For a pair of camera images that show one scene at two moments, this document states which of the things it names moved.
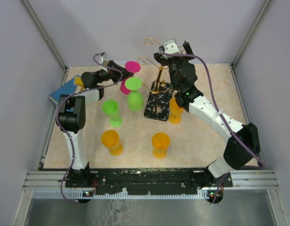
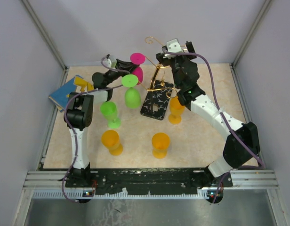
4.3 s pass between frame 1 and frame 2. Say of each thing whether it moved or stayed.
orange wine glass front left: stayed
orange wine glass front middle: stayed
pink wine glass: moved
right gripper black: stayed
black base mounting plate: stayed
